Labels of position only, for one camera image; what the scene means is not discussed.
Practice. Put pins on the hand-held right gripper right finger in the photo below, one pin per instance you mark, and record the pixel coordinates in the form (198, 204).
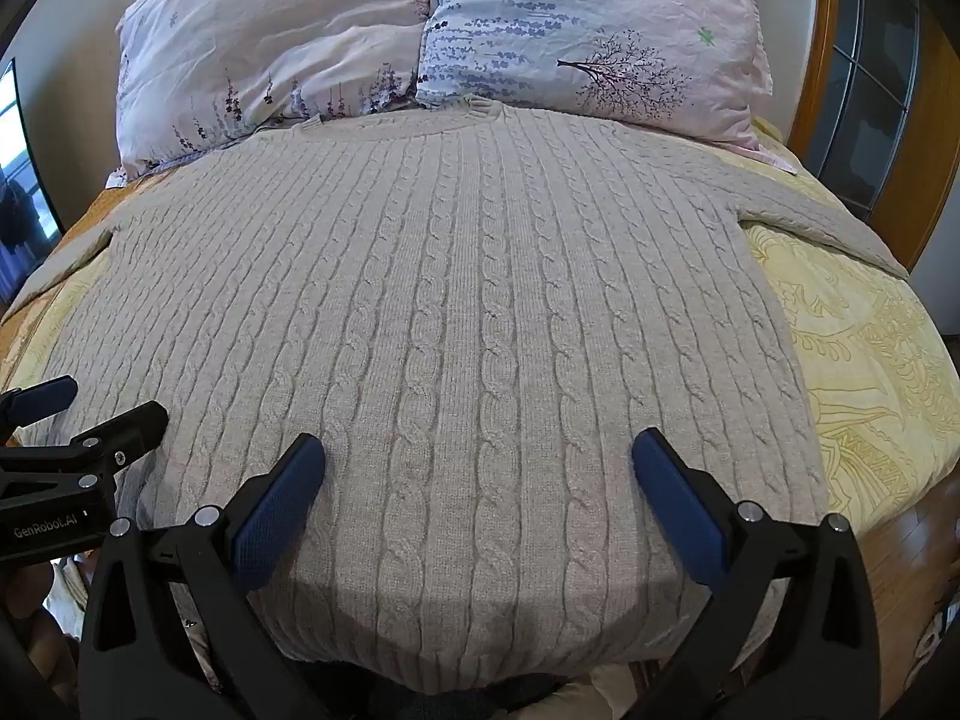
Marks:
(675, 502)

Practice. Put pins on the blue and pink floral pillow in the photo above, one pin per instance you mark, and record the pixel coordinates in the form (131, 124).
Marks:
(600, 15)

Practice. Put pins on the yellow patterned bedspread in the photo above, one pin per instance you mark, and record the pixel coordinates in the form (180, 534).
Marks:
(862, 360)

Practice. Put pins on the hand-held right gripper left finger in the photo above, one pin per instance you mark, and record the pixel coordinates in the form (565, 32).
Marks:
(277, 510)

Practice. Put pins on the flat screen television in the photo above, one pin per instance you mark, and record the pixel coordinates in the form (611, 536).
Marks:
(22, 202)

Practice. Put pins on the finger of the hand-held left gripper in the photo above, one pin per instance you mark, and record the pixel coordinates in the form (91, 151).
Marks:
(135, 424)
(49, 395)

